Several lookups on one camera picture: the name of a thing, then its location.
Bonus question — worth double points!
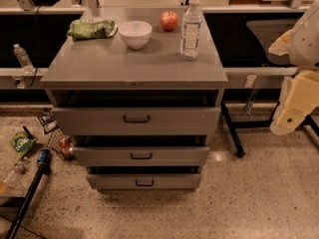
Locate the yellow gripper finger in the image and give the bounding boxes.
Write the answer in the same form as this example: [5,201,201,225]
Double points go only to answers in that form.
[270,71,319,135]
[268,29,294,56]

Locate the grey top drawer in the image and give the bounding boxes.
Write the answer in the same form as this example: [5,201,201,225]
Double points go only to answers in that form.
[53,108,220,135]

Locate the grey drawer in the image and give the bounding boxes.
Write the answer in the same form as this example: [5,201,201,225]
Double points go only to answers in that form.
[87,174,201,190]
[74,146,209,166]
[53,108,220,135]

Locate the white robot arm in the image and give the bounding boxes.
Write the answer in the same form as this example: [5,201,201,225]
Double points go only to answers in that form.
[268,1,319,135]

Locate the grey metal drawer cabinet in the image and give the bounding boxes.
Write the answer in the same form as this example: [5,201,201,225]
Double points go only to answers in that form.
[39,6,229,193]

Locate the grey bottom drawer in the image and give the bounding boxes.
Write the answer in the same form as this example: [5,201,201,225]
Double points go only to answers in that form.
[87,174,201,190]

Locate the grey middle drawer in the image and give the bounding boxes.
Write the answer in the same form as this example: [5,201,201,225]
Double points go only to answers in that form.
[74,146,209,166]

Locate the dark grey chair seat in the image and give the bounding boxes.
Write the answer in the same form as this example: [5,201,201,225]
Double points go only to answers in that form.
[246,18,297,66]

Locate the black table leg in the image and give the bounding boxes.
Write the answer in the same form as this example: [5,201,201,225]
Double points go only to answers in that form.
[220,103,245,158]

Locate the clear plastic water bottle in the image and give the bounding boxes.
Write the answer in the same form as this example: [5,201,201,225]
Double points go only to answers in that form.
[180,0,202,60]

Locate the red apple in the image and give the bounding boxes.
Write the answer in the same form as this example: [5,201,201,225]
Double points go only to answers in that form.
[159,11,178,31]

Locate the white ceramic bowl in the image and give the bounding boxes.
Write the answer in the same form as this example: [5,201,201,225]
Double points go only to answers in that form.
[118,21,153,49]

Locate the green chip bag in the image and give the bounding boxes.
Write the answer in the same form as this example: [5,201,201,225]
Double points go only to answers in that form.
[67,20,118,40]

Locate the dark snack packet on floor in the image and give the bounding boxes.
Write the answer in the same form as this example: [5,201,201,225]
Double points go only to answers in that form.
[37,109,59,134]

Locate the small bottle on ledge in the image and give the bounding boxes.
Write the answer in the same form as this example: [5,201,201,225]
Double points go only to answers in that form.
[14,44,35,75]

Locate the black pole with blue joint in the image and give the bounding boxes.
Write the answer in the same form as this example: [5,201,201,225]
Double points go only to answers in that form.
[5,148,52,239]

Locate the green snack bag on floor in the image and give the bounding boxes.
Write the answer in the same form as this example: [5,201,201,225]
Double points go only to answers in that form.
[10,131,36,158]

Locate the plastic bottle on floor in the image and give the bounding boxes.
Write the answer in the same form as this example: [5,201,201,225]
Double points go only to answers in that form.
[0,161,27,194]

